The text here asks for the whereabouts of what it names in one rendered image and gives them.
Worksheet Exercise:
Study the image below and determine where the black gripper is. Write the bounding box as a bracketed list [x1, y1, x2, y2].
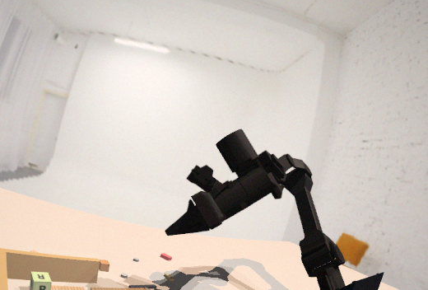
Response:
[165, 180, 252, 236]

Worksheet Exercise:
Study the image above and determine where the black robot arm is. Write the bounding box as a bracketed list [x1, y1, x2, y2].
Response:
[187, 129, 346, 290]

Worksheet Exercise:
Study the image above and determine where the red rectangular block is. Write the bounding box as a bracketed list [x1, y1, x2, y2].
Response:
[160, 253, 172, 261]

